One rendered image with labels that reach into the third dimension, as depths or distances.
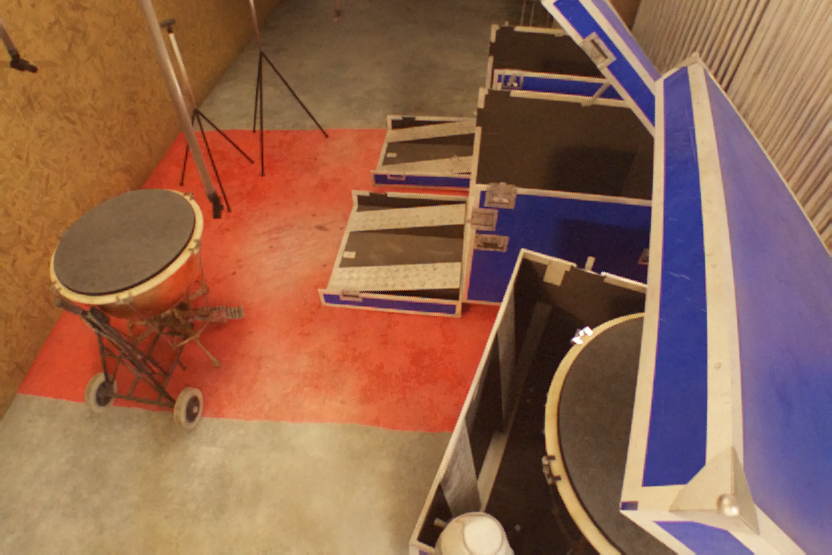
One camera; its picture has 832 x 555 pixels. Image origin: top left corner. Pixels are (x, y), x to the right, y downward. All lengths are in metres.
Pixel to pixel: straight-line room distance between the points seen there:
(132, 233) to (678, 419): 2.16
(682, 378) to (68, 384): 2.91
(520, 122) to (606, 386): 1.76
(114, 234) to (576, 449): 2.03
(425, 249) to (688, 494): 2.57
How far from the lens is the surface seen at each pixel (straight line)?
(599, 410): 1.39
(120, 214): 2.47
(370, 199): 3.23
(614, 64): 1.72
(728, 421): 0.54
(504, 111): 2.75
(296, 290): 2.85
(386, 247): 2.97
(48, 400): 3.09
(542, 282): 1.80
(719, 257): 0.68
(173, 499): 2.48
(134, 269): 2.15
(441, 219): 2.97
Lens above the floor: 2.17
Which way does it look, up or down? 46 degrees down
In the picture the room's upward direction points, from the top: straight up
